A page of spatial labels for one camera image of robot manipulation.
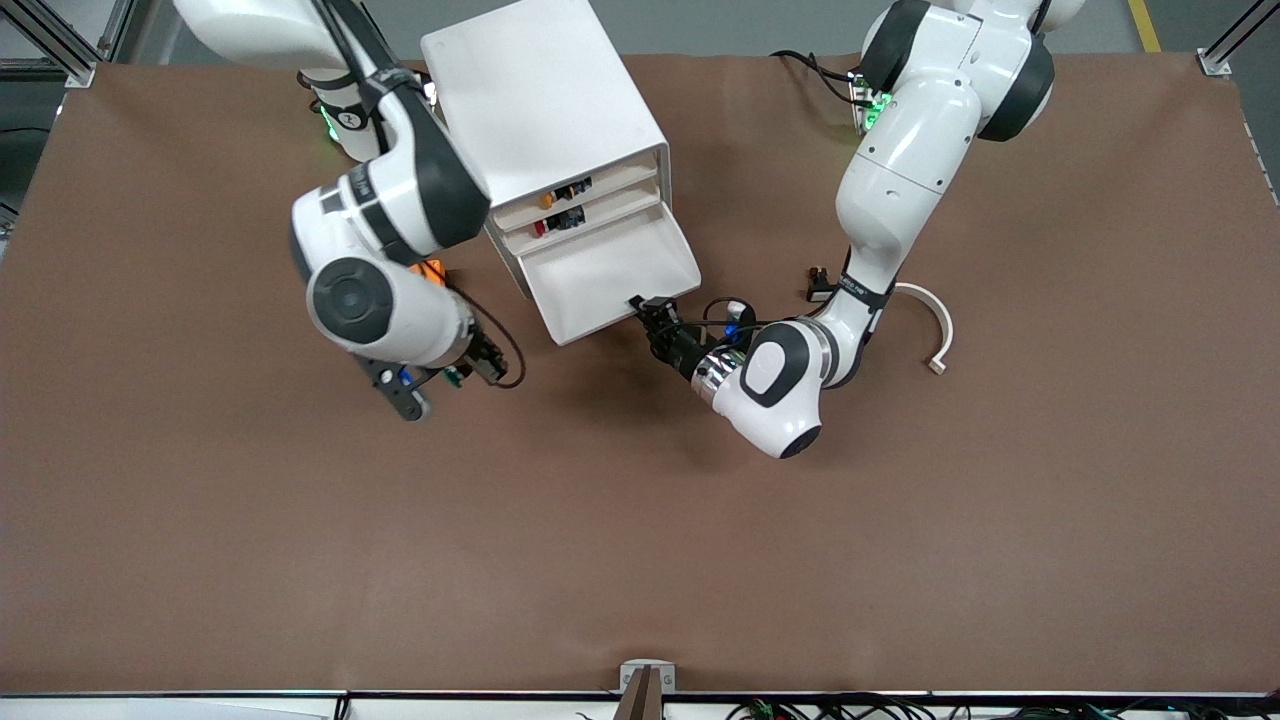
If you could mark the orange button enclosure box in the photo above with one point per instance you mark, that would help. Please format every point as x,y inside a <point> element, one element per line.
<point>432,268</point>

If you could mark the white plastic drawer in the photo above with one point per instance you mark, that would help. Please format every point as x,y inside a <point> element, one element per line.
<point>625,203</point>
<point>610,280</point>
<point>620,178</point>

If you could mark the orange push button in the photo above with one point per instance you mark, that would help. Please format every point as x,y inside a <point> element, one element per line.
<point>547,200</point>

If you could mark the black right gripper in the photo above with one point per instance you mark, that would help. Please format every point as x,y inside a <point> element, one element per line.
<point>487,357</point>

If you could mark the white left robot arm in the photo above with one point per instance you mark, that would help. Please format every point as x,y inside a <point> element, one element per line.
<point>900,160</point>

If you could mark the brown post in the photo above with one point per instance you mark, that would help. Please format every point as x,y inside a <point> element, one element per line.
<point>640,700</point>

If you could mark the grey metal bracket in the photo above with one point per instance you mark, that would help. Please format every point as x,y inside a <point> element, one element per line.
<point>628,680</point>

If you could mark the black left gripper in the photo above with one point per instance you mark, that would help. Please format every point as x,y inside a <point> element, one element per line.
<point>681,349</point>

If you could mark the red push button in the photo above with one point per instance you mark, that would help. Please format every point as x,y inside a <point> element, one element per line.
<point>540,228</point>

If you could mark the white-capped black push button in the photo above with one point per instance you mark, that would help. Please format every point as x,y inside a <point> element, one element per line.
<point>817,290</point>

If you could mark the aluminium frame profile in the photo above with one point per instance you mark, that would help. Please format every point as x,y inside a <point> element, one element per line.
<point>1215,62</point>
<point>80,70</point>

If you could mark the white table edge rail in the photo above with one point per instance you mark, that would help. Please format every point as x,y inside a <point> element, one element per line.
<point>200,708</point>

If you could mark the white drawer cabinet housing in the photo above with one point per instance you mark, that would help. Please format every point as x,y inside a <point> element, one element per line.
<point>530,90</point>

